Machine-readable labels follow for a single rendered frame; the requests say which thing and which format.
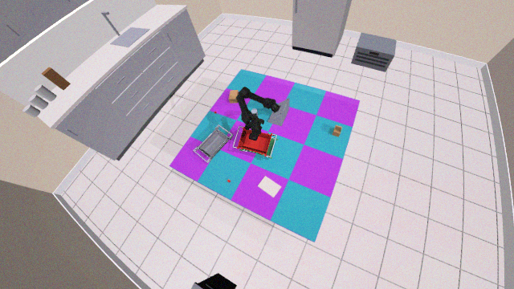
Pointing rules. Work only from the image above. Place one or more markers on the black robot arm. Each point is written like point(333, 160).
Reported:
point(251, 120)

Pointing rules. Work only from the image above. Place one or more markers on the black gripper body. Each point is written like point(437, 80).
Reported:
point(255, 137)

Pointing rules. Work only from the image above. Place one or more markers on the green plastic tray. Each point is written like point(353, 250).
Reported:
point(269, 148)

